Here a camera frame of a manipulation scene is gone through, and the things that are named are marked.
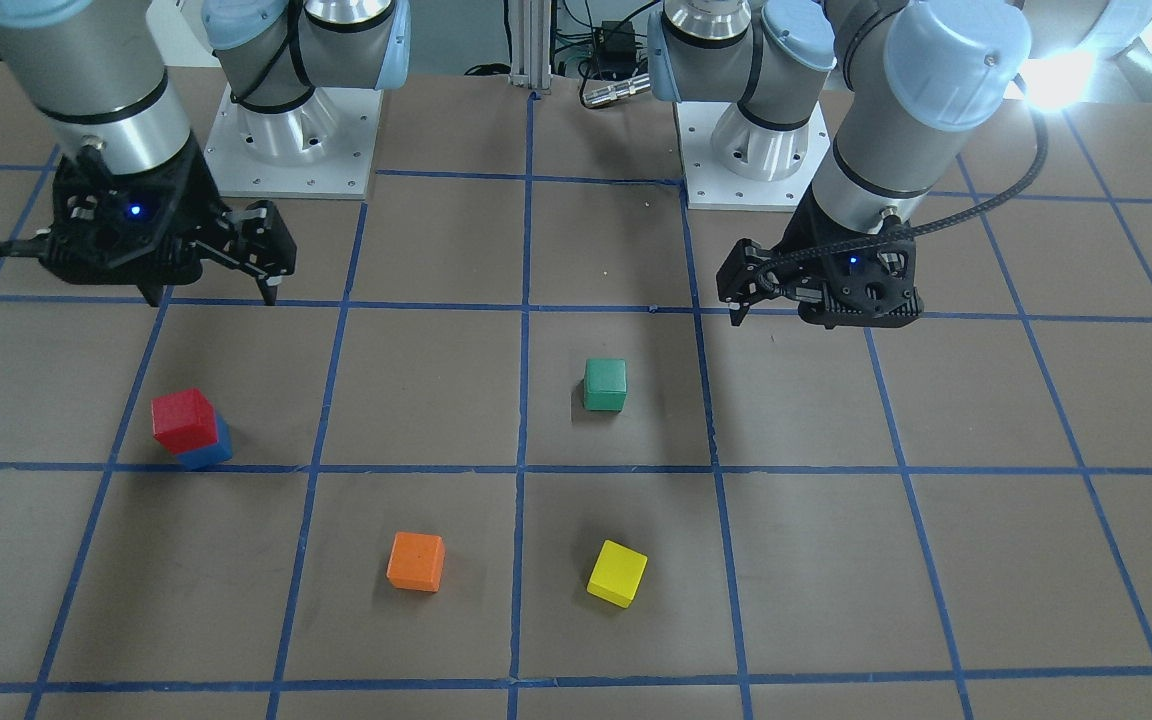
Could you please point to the orange wooden block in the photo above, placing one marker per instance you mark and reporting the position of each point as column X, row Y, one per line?
column 416, row 562

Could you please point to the red wooden block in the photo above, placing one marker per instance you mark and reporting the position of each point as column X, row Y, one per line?
column 184, row 421

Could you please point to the green wooden block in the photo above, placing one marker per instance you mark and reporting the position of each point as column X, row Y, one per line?
column 605, row 384

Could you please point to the blue wooden block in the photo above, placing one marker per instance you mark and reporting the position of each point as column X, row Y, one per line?
column 208, row 450

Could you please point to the yellow wooden block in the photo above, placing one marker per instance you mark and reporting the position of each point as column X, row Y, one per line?
column 617, row 574

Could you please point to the aluminium frame post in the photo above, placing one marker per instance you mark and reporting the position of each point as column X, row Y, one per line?
column 530, row 33

